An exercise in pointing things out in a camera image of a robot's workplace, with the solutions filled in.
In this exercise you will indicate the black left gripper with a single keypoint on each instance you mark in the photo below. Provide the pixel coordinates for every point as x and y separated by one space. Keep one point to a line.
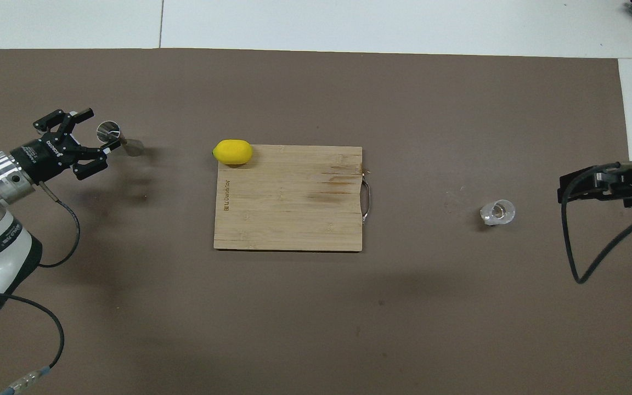
47 156

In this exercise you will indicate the steel jigger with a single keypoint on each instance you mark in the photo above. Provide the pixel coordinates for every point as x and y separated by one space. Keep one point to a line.
108 131

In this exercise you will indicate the small clear glass cup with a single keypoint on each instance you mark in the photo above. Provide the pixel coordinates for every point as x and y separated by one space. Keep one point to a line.
497 213

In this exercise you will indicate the yellow lemon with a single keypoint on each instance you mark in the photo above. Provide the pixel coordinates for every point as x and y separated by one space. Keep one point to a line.
232 152

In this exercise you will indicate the wooden cutting board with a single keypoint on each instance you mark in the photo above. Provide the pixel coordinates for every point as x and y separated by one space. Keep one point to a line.
288 208

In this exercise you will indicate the brown table mat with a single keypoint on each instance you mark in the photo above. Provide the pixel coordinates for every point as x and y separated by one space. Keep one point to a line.
294 329

